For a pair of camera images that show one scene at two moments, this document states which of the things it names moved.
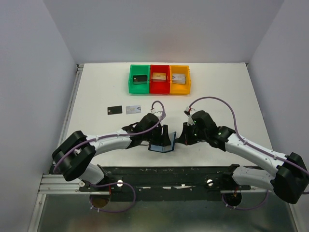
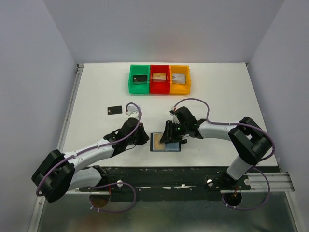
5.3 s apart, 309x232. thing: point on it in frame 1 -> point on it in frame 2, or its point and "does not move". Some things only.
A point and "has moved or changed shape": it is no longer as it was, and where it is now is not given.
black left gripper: (165, 137) -> (144, 137)
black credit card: (141, 79) does not move
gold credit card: (159, 77) does not move
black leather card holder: (162, 148) has moved or changed shape
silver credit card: (178, 79) does not move
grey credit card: (114, 109) does not move
